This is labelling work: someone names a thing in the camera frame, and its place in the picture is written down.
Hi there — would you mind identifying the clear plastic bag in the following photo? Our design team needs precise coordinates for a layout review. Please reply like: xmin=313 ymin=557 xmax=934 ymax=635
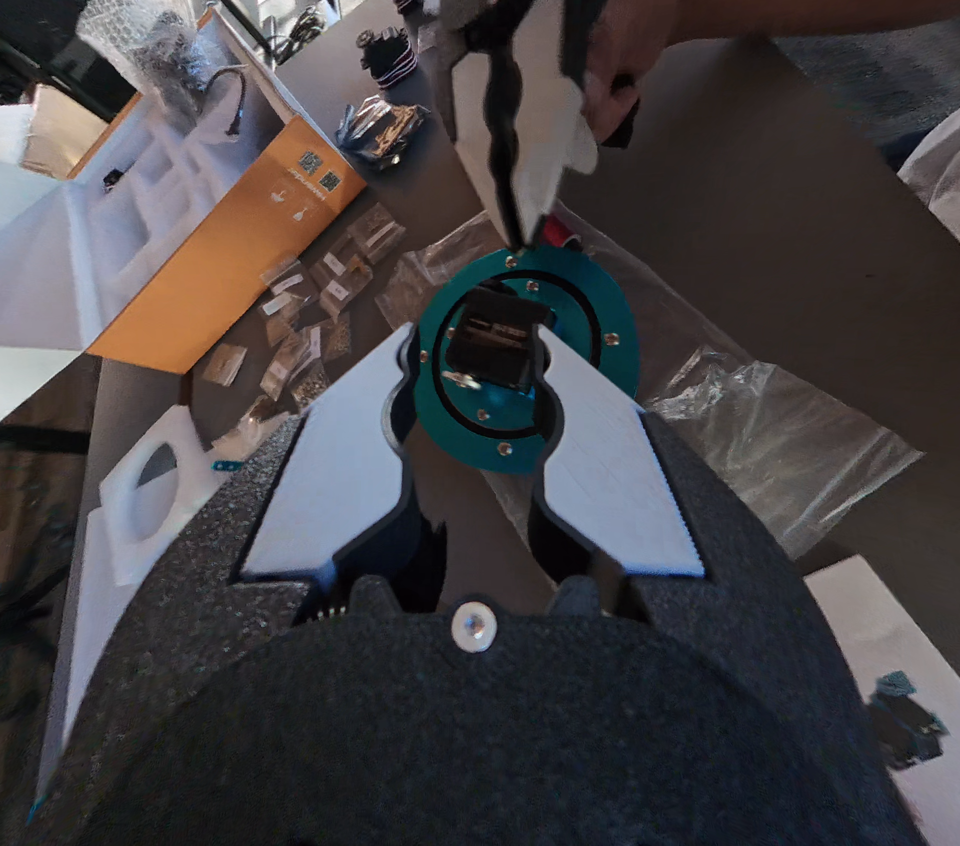
xmin=375 ymin=209 xmax=925 ymax=562

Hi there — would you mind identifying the white foam sheet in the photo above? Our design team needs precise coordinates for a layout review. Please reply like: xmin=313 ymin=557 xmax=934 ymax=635
xmin=33 ymin=509 xmax=151 ymax=810

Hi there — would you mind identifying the black servo motor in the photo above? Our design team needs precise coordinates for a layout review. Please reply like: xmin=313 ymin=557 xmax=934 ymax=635
xmin=444 ymin=287 xmax=556 ymax=391

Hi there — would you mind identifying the bundle of black cables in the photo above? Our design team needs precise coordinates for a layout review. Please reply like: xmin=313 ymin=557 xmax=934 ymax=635
xmin=266 ymin=6 xmax=331 ymax=67

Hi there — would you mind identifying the blue round metal base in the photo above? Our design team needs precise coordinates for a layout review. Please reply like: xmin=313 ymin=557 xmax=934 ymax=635
xmin=412 ymin=245 xmax=642 ymax=474

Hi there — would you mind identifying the white foam piece with hole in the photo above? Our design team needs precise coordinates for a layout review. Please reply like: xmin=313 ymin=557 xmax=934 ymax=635
xmin=97 ymin=404 xmax=234 ymax=588

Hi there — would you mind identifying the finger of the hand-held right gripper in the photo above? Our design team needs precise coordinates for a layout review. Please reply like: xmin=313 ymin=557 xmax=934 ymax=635
xmin=431 ymin=25 xmax=526 ymax=251
xmin=487 ymin=0 xmax=601 ymax=247

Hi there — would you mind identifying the orange cardboard box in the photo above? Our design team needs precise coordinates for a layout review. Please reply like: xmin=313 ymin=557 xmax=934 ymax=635
xmin=0 ymin=6 xmax=369 ymax=375

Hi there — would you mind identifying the printed instruction sheet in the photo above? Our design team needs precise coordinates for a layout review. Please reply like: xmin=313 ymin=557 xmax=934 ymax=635
xmin=802 ymin=554 xmax=960 ymax=846

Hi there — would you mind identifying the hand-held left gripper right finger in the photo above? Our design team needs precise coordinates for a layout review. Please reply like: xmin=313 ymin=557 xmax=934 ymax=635
xmin=528 ymin=323 xmax=706 ymax=579

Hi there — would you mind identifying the small brown cardboard box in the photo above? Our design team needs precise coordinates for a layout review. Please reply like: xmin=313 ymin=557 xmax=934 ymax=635
xmin=18 ymin=85 xmax=114 ymax=180

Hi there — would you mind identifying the silver antistatic bag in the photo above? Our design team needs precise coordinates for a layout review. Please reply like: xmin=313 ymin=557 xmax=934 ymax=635
xmin=333 ymin=96 xmax=433 ymax=172

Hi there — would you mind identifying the bubble wrap bundle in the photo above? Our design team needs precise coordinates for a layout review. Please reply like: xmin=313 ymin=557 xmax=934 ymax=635
xmin=75 ymin=0 xmax=202 ymax=112

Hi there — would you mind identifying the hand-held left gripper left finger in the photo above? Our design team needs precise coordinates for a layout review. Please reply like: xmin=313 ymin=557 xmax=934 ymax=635
xmin=240 ymin=323 xmax=421 ymax=579

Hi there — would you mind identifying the black cable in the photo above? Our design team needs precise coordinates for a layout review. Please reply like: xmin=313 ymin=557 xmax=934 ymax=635
xmin=201 ymin=66 xmax=250 ymax=139

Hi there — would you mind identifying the white foam insert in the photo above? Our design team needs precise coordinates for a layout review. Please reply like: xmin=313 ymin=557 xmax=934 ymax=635
xmin=0 ymin=21 xmax=301 ymax=352

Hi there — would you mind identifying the pile of small screw bags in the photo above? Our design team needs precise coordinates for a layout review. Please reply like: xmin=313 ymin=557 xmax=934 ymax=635
xmin=198 ymin=201 xmax=451 ymax=427

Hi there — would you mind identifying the person's right hand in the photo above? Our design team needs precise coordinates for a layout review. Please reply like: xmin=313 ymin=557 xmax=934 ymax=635
xmin=585 ymin=0 xmax=691 ymax=146

